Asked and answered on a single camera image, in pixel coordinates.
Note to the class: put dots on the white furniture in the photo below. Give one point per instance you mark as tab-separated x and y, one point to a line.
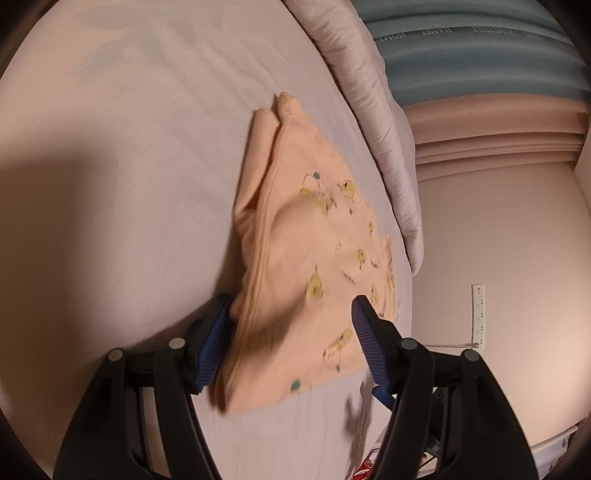
549	454

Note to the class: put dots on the teal curtain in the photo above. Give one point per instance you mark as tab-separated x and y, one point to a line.
461	69

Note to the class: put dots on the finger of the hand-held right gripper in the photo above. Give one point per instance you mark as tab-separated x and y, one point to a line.
381	397

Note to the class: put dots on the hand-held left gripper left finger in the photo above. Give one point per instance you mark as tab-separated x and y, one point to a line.
210	346

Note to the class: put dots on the red object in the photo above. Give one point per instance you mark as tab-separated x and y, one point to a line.
367	468

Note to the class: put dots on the bed with grey sheet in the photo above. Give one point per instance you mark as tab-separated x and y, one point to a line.
115	184

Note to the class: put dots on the peach printed long-sleeve shirt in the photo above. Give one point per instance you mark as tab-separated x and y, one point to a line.
286	258

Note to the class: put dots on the white power strip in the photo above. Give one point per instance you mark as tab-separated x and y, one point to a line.
478	314

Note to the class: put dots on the pink curtain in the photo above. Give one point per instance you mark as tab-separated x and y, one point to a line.
485	138

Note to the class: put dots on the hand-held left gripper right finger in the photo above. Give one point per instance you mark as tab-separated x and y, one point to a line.
371	341

